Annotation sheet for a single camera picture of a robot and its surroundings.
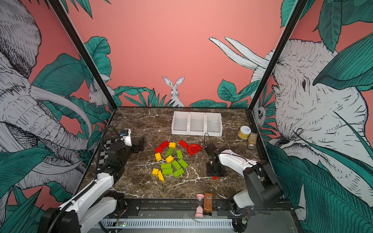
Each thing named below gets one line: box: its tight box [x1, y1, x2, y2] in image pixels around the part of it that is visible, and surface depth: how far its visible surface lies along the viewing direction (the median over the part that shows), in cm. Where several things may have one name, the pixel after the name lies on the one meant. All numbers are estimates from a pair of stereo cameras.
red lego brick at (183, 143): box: [178, 139, 189, 149], surface depth 100 cm
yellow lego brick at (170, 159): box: [165, 155, 175, 164], surface depth 92 cm
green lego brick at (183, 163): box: [178, 158, 189, 169], surface depth 92 cm
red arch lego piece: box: [186, 143, 203, 156], surface depth 97 cm
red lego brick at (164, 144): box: [159, 140, 170, 150], surface depth 100 cm
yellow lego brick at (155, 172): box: [152, 167, 159, 177], surface depth 85 cm
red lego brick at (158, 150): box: [154, 146, 163, 154], surface depth 95 cm
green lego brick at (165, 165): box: [160, 163, 172, 169], surface depth 90 cm
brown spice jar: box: [247, 132, 258, 150], surface depth 99 cm
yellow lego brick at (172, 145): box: [169, 142, 176, 150], surface depth 98 cm
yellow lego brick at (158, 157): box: [154, 152, 162, 162], surface depth 92 cm
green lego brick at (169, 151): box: [165, 147, 175, 157], surface depth 95 cm
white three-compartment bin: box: [171, 110, 223, 137], surface depth 109 cm
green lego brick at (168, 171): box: [161, 167, 174, 175], surface depth 87 cm
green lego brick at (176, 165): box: [171, 160, 182, 171], surface depth 91 cm
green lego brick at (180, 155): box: [176, 149, 184, 160], surface depth 95 cm
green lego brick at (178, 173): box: [172, 167, 185, 178], surface depth 88 cm
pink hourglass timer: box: [195, 193, 205, 218], surface depth 75 cm
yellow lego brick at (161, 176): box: [157, 170, 165, 183], surface depth 85 cm
